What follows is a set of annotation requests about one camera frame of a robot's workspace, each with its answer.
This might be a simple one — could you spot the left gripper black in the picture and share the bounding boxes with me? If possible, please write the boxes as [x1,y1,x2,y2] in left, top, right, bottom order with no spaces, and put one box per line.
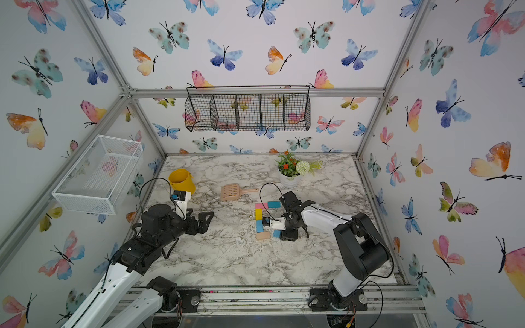
[158,206,214,250]

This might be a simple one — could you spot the tan building block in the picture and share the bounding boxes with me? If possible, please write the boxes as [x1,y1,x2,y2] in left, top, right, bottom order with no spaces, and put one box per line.
[256,231,272,241]

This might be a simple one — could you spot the teal building block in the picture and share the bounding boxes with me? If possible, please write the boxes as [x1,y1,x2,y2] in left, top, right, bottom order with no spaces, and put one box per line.
[267,201,281,209]

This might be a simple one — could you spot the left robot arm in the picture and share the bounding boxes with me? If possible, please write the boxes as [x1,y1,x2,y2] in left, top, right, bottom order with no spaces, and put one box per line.
[63,204,214,327]

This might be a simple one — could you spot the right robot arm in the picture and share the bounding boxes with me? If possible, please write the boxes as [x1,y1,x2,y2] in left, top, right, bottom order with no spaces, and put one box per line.
[272,191,391,312]

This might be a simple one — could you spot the beige plastic slotted scoop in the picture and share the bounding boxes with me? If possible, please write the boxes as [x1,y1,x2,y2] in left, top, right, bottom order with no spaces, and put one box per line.
[220,183,259,202]

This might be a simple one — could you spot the white pot artificial flowers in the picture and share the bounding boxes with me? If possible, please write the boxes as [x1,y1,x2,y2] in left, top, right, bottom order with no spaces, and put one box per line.
[277,150,323,189]

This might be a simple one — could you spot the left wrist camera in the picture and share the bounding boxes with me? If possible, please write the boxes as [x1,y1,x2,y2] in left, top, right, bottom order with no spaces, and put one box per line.
[171,190,191,219]

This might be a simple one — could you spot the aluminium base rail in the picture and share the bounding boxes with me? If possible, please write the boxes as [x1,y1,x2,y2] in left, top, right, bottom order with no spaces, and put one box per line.
[81,285,427,317]

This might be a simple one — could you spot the white mesh wall basket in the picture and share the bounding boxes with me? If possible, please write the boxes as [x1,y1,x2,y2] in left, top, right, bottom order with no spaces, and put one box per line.
[51,135,144,215]

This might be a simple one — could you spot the black wire wall basket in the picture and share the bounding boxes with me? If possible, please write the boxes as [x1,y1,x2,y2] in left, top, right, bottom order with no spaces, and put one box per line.
[183,85,311,133]

